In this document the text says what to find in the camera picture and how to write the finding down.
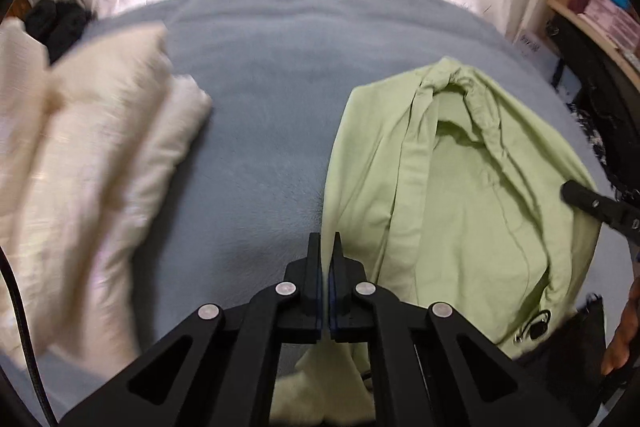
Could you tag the blue-grey bed blanket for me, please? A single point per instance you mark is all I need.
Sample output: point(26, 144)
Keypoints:
point(260, 107)

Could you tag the brown wooden furniture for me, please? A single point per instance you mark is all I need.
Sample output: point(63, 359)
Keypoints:
point(20, 6)

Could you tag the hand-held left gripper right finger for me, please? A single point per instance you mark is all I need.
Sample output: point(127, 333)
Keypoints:
point(337, 292)

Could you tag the white cardboard box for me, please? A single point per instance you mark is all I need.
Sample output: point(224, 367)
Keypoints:
point(531, 44)

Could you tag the person's right hand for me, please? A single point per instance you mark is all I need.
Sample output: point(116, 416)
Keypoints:
point(627, 332)

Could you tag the black white patterned cloth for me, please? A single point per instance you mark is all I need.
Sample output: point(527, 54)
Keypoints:
point(597, 147)

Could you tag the light green jacket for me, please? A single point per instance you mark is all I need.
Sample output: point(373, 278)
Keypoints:
point(450, 207)

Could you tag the pink box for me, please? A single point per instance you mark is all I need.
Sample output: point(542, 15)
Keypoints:
point(607, 17)

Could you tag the dark clothes pile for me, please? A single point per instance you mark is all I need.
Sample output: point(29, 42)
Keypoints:
point(57, 27)

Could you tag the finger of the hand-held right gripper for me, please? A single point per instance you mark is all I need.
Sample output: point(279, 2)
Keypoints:
point(597, 204)

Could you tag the wooden shelf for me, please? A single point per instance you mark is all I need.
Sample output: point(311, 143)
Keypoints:
point(585, 26)

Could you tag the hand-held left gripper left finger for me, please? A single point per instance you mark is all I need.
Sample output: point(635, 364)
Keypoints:
point(312, 287)

